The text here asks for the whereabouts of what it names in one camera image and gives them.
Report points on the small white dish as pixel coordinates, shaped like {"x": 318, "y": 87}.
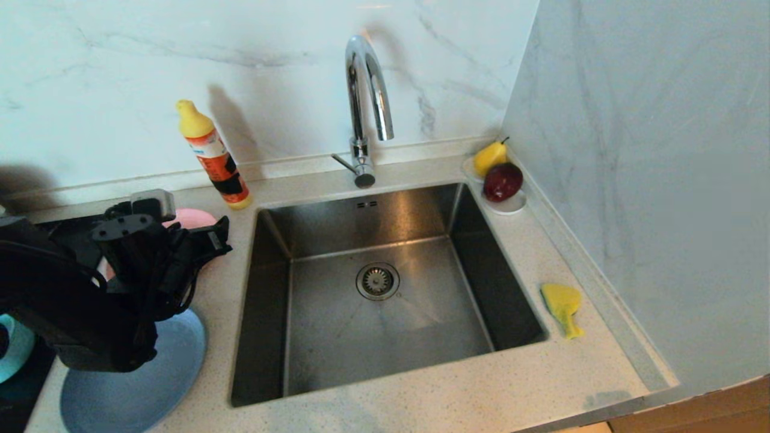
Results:
{"x": 510, "y": 208}

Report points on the teal cup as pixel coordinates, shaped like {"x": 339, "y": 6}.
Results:
{"x": 21, "y": 356}

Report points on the black glass cooktop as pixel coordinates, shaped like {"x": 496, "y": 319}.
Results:
{"x": 18, "y": 403}

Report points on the metal sink drain strainer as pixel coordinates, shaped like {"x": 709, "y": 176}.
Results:
{"x": 378, "y": 281}

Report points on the chrome gooseneck faucet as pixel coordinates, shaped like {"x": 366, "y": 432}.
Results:
{"x": 360, "y": 150}

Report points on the stainless steel sink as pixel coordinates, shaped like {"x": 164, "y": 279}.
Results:
{"x": 391, "y": 337}

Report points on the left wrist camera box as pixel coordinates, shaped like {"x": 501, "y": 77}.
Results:
{"x": 153, "y": 204}

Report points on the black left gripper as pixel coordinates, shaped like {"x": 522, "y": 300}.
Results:
{"x": 150, "y": 264}

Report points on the dark red apple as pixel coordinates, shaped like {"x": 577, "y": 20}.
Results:
{"x": 502, "y": 182}

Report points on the yellow sponge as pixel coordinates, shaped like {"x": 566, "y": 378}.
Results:
{"x": 562, "y": 300}

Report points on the orange dish soap bottle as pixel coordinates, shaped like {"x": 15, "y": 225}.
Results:
{"x": 218, "y": 163}

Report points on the pink plate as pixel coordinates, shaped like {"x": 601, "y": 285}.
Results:
{"x": 192, "y": 218}

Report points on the yellow pear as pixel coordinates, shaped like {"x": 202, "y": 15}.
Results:
{"x": 488, "y": 158}

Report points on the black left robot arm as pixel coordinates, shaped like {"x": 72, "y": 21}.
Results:
{"x": 60, "y": 300}

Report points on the blue plate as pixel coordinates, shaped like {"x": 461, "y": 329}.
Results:
{"x": 150, "y": 385}

